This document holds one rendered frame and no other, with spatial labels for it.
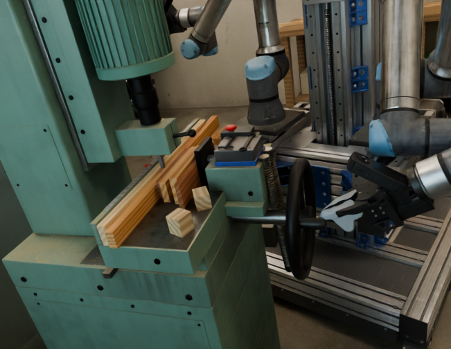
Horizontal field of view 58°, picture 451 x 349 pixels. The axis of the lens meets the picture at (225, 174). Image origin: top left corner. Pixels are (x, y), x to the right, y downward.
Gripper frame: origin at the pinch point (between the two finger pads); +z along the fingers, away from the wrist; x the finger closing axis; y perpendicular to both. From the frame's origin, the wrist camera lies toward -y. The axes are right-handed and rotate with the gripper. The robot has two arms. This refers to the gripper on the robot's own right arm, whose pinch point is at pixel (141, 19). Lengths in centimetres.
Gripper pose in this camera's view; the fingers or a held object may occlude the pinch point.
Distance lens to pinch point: 193.2
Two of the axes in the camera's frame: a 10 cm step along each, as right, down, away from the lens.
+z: -9.0, -0.4, 4.3
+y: 2.2, 8.1, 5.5
